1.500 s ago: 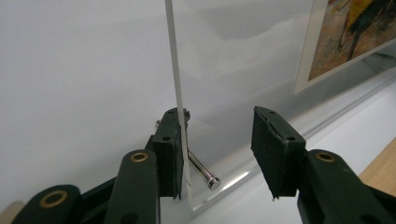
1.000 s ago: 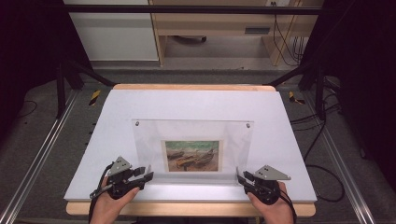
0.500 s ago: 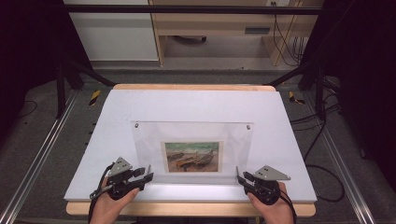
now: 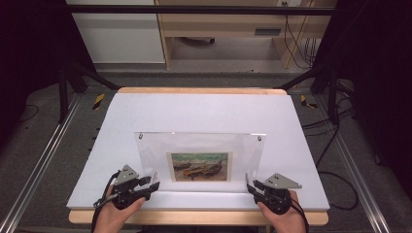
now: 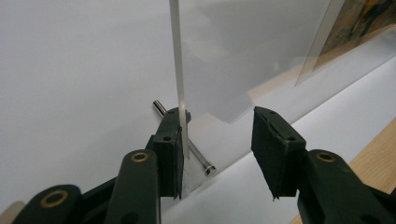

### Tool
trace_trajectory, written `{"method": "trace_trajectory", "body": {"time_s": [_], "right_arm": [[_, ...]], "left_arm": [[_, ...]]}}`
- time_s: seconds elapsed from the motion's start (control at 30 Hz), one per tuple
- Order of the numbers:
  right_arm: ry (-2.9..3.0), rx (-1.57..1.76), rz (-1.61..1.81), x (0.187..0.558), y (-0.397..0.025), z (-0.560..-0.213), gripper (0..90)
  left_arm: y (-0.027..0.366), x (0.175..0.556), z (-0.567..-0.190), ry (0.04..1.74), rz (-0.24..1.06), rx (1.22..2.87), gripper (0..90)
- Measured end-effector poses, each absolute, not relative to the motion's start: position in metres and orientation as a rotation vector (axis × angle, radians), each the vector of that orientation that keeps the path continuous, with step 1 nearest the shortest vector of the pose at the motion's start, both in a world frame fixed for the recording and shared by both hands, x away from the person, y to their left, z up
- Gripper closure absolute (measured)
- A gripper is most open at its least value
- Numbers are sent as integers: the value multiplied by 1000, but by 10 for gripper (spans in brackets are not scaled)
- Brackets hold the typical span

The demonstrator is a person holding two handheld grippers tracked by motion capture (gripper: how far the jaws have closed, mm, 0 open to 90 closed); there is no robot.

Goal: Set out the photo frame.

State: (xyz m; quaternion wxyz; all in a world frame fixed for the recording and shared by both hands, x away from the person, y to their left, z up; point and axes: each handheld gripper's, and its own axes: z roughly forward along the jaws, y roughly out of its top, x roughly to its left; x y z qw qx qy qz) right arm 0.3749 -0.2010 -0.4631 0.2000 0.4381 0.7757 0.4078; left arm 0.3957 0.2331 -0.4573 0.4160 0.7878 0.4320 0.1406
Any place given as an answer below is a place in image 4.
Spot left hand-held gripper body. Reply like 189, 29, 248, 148
111, 164, 146, 210

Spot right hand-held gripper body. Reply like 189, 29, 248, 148
258, 173, 303, 215

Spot clear acrylic photo frame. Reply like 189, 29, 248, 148
133, 130, 267, 194

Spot boat painting print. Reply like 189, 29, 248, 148
166, 151, 234, 183

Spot person's right hand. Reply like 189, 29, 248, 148
257, 190, 307, 233

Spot person's left hand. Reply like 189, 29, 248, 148
93, 185, 147, 233

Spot white foam table mat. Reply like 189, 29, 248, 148
65, 92, 331, 212

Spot black metal stand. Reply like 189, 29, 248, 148
57, 60, 121, 124
275, 62, 342, 126

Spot white cabinet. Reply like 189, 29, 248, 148
65, 0, 166, 64

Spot dark curtain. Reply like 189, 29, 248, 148
310, 0, 412, 198
0, 0, 96, 150

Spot light wooden desk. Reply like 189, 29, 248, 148
154, 0, 338, 70

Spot black horizontal metal bar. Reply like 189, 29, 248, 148
64, 4, 338, 17

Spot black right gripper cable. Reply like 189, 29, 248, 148
290, 196, 310, 233

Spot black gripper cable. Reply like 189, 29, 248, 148
90, 171, 121, 233
290, 196, 310, 233

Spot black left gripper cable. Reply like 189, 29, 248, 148
90, 171, 121, 233

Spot black looped floor cable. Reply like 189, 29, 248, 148
315, 124, 360, 212

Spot aluminium floor rail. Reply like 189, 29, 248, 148
0, 93, 83, 233
315, 95, 392, 233

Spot black floor cable bundle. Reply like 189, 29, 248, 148
301, 96, 355, 138

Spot thin black floor cable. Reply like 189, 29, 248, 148
17, 103, 40, 123

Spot black hanging cables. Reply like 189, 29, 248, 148
282, 1, 318, 70

